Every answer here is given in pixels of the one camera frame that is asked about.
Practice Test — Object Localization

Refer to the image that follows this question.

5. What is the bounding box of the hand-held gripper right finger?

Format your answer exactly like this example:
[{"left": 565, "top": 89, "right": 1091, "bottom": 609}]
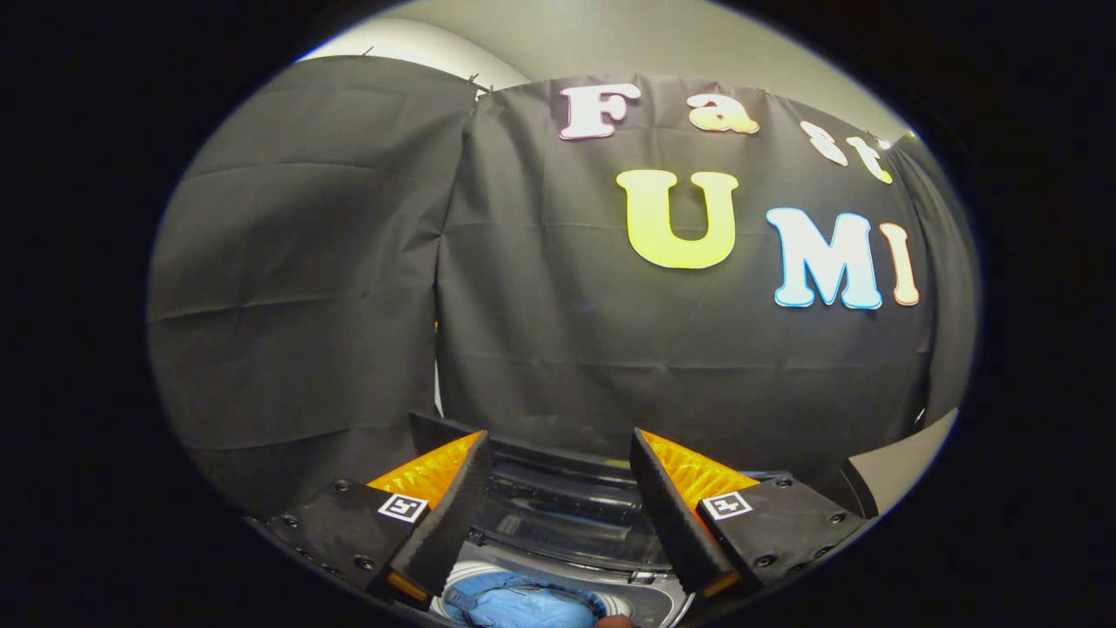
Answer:
[{"left": 629, "top": 427, "right": 877, "bottom": 599}]

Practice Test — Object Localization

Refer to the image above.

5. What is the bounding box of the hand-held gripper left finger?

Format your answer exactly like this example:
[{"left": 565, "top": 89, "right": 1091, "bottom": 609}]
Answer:
[{"left": 266, "top": 430, "right": 493, "bottom": 607}]

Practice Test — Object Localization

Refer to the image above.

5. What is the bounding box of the light blue polo shirt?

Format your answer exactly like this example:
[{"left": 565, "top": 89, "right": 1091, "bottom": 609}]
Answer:
[{"left": 445, "top": 571, "right": 611, "bottom": 628}]

